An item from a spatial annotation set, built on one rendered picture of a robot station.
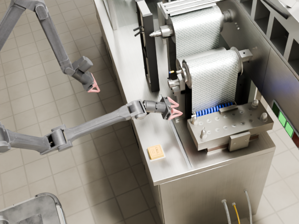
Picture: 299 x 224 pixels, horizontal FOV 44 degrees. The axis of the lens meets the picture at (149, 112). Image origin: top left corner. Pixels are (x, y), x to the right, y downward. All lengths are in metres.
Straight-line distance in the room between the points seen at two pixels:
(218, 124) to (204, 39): 0.44
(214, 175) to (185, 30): 0.77
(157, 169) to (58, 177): 1.34
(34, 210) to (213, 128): 1.42
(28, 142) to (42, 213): 1.14
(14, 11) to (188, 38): 0.83
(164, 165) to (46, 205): 1.08
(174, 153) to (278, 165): 1.28
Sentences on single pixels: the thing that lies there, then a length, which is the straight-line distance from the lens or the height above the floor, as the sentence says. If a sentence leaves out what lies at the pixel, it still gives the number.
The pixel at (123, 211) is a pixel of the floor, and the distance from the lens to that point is 2.81.
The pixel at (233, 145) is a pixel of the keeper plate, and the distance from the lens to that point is 1.91.
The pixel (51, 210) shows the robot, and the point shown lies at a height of 0.24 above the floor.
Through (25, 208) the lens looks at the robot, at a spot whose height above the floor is 0.24.
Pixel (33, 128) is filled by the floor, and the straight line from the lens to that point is 3.47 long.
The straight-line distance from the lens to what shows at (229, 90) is 1.92.
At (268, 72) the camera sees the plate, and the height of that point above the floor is 1.31.
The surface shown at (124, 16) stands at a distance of 2.70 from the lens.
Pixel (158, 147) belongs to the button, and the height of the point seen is 0.92.
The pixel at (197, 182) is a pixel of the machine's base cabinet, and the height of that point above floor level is 0.77.
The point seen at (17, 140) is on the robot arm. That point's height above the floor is 1.39.
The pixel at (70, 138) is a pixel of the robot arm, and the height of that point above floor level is 1.19.
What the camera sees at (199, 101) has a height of 1.10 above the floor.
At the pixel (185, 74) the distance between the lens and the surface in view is 1.78.
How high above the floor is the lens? 2.51
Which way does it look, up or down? 49 degrees down
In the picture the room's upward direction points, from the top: 8 degrees counter-clockwise
